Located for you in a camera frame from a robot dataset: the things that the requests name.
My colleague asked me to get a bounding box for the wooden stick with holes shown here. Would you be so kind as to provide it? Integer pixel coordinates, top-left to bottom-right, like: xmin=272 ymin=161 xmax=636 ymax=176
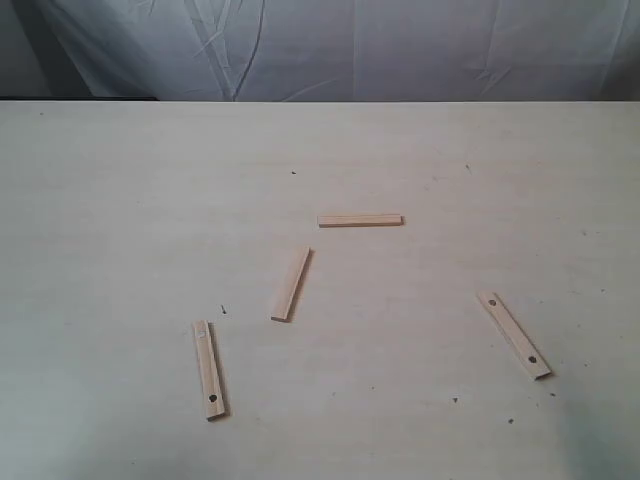
xmin=192 ymin=320 xmax=230 ymax=422
xmin=477 ymin=291 xmax=552 ymax=381

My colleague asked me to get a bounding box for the white backdrop cloth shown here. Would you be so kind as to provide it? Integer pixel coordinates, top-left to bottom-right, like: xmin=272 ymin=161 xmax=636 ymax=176
xmin=1 ymin=1 xmax=639 ymax=102

